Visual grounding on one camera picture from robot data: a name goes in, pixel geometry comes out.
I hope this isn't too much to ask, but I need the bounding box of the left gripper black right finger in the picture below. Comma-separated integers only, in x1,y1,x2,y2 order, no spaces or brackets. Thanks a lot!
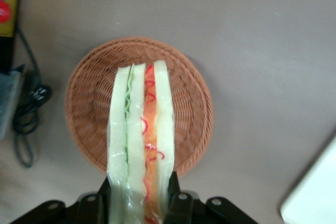
166,170,259,224

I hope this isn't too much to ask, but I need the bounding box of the triangle sandwich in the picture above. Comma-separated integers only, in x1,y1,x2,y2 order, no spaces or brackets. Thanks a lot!
106,60,175,224

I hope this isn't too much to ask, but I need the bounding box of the red emergency stop button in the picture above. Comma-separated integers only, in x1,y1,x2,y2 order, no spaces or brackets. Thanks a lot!
0,0,13,25

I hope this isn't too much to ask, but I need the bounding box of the black power cable with plug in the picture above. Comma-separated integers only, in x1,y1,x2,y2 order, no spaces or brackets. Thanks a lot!
12,24,53,168

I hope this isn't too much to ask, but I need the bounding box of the round brown wicker basket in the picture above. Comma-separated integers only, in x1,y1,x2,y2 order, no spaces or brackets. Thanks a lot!
65,36,214,177

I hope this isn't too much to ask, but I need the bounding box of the black countertop machine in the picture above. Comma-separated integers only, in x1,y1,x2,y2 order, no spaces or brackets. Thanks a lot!
0,0,26,78

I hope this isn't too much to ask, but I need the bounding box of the cream plastic tray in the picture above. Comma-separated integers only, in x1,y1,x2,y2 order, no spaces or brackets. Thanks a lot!
279,134,336,224

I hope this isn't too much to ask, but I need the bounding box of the grey metal side tray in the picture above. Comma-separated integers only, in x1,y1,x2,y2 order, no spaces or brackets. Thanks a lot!
0,63,27,141

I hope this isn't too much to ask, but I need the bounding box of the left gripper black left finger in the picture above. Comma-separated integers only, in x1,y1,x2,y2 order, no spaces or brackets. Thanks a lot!
12,175,113,224

